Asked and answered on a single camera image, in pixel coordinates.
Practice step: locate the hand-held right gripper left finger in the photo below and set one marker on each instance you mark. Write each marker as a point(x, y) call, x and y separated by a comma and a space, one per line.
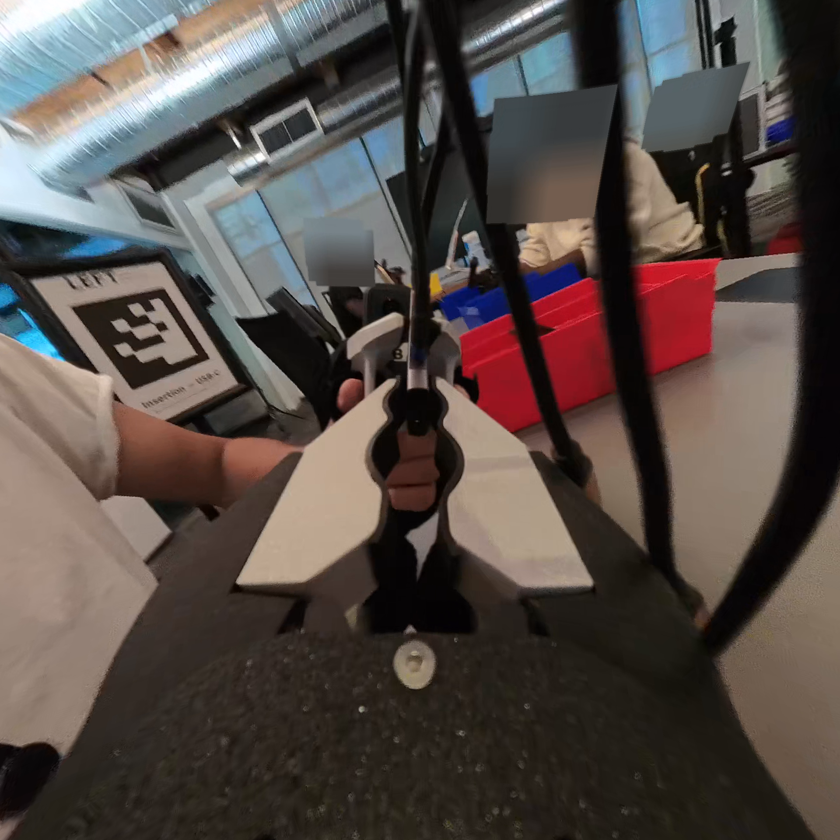
point(315, 518)

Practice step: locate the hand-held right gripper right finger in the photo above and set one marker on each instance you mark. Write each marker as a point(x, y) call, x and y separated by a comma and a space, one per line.
point(518, 518)

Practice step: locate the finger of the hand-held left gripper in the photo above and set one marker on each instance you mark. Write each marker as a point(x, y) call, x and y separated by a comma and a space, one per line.
point(377, 338)
point(447, 358)

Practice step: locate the red plastic bin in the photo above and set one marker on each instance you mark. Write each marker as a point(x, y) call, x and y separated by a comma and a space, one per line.
point(577, 367)

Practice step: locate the blue plastic bin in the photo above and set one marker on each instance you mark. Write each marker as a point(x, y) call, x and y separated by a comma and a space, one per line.
point(459, 305)
point(558, 282)

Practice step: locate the person's left forearm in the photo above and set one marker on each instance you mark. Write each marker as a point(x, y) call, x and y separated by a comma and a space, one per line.
point(197, 453)

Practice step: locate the person's left hand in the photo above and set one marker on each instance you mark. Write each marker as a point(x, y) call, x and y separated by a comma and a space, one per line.
point(410, 472)

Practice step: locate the black office chair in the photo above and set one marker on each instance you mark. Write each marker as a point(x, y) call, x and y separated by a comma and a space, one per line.
point(282, 354)

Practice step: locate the black bin divider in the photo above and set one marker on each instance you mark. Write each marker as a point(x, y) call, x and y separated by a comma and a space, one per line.
point(546, 329)

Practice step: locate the white air vent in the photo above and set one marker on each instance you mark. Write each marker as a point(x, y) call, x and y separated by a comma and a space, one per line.
point(285, 131)

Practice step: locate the framed tag sign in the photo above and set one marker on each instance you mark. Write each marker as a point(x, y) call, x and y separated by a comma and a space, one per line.
point(131, 341)

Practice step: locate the person's white shirt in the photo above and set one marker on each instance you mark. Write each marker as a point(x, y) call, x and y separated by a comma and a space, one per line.
point(52, 525)

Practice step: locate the silver air duct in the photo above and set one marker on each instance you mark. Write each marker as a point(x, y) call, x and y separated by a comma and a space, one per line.
point(164, 72)
point(499, 26)

